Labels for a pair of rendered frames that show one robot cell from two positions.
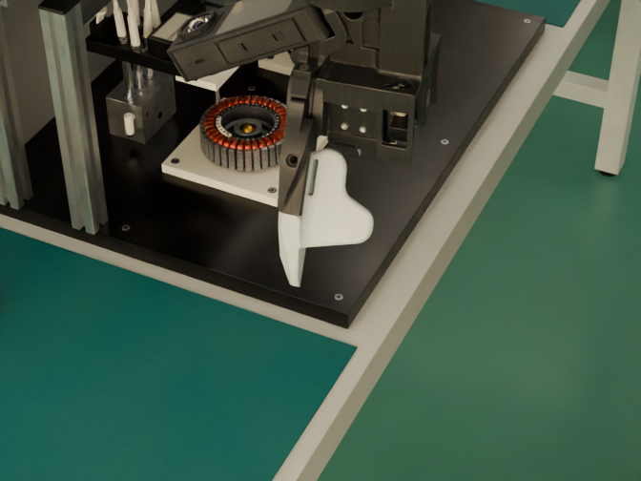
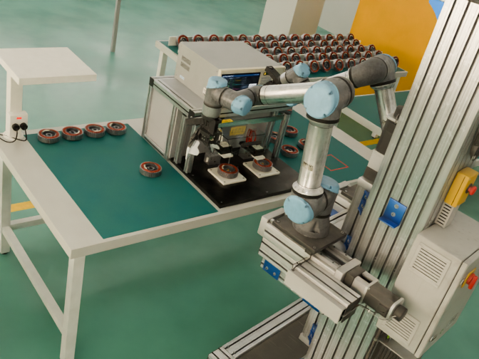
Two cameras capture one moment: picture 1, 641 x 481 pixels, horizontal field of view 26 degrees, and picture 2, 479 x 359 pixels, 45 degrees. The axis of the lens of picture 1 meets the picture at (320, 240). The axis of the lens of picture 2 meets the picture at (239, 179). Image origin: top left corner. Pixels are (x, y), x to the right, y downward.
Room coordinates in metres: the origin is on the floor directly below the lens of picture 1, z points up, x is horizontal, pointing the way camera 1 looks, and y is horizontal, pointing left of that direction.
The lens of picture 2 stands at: (-1.20, -0.91, 2.30)
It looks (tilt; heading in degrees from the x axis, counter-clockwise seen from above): 30 degrees down; 20
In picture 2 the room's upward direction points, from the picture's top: 14 degrees clockwise
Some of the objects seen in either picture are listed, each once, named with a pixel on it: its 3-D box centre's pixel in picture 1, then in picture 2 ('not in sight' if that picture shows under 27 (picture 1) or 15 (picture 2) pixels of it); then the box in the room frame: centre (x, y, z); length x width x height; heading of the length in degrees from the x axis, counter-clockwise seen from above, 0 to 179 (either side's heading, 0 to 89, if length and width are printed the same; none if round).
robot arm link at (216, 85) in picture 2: not in sight; (216, 92); (0.73, -0.02, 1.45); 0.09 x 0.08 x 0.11; 81
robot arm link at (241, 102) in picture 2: not in sight; (238, 101); (0.73, -0.12, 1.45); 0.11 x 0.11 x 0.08; 81
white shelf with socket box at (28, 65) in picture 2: not in sight; (42, 105); (0.85, 0.95, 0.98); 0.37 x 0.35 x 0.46; 154
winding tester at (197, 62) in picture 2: not in sight; (229, 72); (1.57, 0.32, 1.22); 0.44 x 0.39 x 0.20; 154
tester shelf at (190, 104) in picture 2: not in sight; (222, 93); (1.56, 0.32, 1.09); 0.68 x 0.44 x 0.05; 154
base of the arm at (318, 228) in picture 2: not in sight; (313, 217); (0.78, -0.53, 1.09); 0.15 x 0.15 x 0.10
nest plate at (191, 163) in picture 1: (248, 149); (227, 174); (1.31, 0.08, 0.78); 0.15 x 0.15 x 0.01; 64
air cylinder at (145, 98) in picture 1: (141, 104); (212, 157); (1.37, 0.21, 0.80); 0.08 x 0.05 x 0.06; 154
